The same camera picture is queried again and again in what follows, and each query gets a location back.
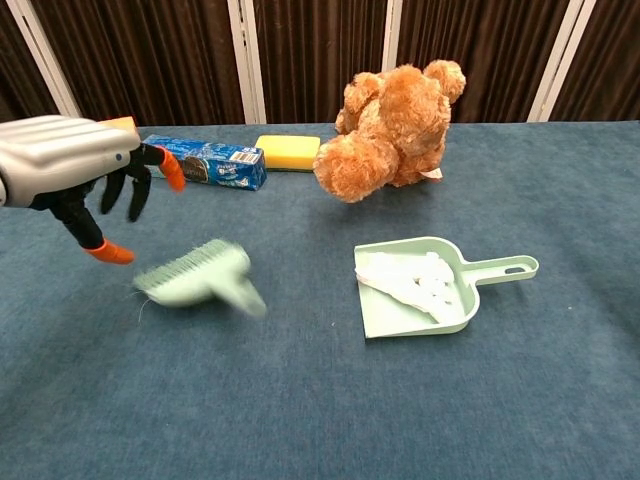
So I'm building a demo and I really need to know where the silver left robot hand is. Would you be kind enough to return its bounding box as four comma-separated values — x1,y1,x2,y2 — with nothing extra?
0,114,187,265

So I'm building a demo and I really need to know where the mint green hand broom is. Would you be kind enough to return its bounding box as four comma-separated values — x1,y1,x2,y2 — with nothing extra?
132,238,269,319

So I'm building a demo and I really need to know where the mint green dustpan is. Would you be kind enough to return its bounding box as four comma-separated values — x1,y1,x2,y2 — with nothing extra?
353,235,540,340

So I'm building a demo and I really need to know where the orange and yellow cube sponge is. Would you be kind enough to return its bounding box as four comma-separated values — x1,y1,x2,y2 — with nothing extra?
97,116,141,137

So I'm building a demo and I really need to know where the dark brown pleated curtain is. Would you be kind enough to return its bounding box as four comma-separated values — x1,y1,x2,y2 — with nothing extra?
0,0,640,132

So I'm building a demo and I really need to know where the blue cookie box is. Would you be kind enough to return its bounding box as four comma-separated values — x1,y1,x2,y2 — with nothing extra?
141,133,268,193

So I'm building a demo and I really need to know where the brown teddy bear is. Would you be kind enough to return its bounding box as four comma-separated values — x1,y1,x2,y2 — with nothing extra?
313,59,467,204

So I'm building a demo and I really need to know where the blue-green table cover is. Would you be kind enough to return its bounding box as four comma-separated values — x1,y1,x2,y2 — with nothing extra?
0,119,640,480

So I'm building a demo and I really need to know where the white partition frame post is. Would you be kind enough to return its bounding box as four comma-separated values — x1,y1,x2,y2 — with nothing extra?
7,0,86,121
527,0,585,123
380,0,404,76
227,0,267,125

